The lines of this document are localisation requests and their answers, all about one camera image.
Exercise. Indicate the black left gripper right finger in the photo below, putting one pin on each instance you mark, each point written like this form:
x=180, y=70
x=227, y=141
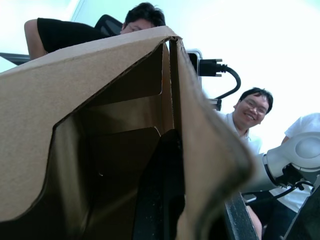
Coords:
x=240, y=220

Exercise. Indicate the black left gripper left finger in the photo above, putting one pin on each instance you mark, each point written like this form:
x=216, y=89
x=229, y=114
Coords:
x=160, y=190

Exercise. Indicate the small brown cardboard box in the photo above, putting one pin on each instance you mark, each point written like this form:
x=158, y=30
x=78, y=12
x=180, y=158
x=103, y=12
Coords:
x=75, y=82

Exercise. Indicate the person in white t-shirt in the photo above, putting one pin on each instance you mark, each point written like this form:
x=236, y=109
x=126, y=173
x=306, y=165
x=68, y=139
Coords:
x=300, y=125

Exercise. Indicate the smiling man in white polo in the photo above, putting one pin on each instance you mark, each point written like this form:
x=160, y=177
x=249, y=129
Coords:
x=252, y=107

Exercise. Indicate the black mesh office chair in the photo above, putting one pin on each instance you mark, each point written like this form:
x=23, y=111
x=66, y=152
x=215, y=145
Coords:
x=107, y=23

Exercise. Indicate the man in black shirt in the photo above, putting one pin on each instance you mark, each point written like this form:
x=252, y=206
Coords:
x=65, y=32

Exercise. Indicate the silver camera on mount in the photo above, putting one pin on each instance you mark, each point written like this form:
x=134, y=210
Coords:
x=193, y=62

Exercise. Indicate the dark horizontal rail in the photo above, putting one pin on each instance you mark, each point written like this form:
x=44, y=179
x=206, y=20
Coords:
x=12, y=58

